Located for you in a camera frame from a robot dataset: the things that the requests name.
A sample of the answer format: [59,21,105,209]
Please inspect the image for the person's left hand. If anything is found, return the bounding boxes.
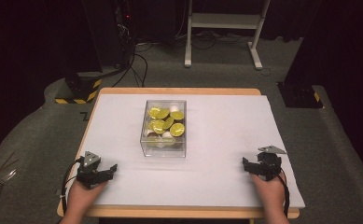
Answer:
[66,179,109,218]

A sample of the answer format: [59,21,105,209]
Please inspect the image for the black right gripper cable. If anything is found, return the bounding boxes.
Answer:
[273,169,291,217]

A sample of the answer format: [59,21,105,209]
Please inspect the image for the black floor cables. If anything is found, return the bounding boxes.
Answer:
[111,50,149,89]

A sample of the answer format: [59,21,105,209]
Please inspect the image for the person's right hand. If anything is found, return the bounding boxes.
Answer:
[249,172,286,217]

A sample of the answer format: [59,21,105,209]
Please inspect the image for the clear plastic box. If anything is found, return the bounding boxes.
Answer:
[139,99,188,159]

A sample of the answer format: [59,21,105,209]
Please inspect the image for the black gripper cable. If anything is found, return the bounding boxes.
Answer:
[60,158,81,217]
[273,169,291,217]

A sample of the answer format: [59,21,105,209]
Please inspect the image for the black yellow striped stand base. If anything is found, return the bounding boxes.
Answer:
[54,71,104,105]

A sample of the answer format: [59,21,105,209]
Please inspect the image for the white metal stand frame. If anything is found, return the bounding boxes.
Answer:
[184,0,272,71]

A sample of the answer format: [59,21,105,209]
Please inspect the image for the dark equipment with red light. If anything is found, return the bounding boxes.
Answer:
[113,0,137,68]

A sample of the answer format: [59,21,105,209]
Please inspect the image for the wooden table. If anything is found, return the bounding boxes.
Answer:
[56,87,300,220]

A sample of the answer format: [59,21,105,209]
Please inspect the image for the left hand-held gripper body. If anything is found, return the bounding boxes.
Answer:
[76,150,115,189]

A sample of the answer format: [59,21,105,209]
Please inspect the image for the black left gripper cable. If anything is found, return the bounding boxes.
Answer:
[60,158,81,217]

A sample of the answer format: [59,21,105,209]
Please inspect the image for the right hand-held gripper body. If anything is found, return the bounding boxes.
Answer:
[249,145,287,182]

